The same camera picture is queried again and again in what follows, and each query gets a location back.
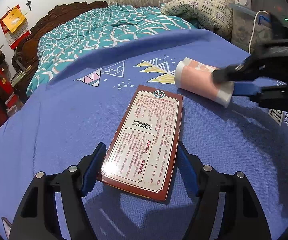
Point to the grey patterned pillow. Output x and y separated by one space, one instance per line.
198 7

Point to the red gift bag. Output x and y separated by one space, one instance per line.
2 85

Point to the dark hanging wall ornament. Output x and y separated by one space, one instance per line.
28 2

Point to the carved wooden headboard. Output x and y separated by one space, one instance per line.
56 15

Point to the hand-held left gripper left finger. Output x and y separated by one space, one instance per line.
94 170

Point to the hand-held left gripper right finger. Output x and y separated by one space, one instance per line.
188 170

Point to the teal patterned quilt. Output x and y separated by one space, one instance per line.
96 35

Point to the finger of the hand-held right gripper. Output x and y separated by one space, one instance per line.
225 74
246 88

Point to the clear plastic storage bin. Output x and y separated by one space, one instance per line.
241 30

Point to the red yellow wall calendar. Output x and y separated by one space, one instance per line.
12 21

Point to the blue printed bed sheet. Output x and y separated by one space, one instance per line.
59 130

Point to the pink paper cup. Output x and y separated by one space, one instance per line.
196 80

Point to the red box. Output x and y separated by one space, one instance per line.
144 135

